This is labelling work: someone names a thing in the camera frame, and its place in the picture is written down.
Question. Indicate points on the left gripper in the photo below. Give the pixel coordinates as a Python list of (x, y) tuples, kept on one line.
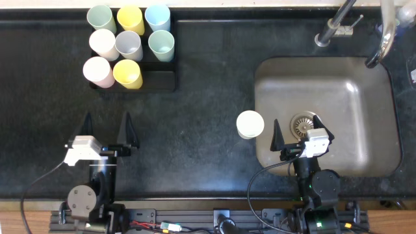
[(117, 151)]

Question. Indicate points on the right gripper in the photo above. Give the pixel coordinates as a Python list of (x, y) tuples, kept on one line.
[(289, 152)]

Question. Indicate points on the white cup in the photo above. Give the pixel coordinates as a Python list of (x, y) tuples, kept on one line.
[(102, 40), (249, 124)]

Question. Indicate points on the yellow cup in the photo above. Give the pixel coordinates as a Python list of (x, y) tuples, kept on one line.
[(130, 18), (127, 73)]

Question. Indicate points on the pink cup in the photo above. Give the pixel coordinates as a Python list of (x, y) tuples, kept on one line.
[(97, 70)]

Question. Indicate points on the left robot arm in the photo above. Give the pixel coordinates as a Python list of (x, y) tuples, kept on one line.
[(102, 182)]

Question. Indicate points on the steel sink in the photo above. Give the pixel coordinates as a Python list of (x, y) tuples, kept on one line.
[(351, 107)]

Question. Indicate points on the black tray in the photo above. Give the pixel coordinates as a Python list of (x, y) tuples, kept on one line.
[(159, 78)]

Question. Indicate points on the grey cup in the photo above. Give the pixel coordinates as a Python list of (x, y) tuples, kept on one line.
[(128, 44)]

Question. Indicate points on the green cup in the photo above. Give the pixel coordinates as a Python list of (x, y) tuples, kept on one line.
[(161, 44), (99, 16)]

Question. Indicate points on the steel tap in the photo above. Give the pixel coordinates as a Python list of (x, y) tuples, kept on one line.
[(328, 31)]

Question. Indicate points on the blue cup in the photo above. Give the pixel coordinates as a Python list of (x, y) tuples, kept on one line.
[(157, 16)]

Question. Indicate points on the blue soap bottle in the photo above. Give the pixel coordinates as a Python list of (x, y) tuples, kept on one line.
[(406, 13)]

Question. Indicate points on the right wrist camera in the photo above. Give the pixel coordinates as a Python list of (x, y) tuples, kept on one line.
[(317, 143)]

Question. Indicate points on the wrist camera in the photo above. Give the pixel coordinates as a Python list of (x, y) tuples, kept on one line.
[(317, 143), (83, 148)]

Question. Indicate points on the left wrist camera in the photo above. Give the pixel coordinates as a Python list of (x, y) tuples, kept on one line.
[(83, 148)]

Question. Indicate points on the mounting rail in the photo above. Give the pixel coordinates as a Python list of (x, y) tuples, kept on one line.
[(188, 217)]

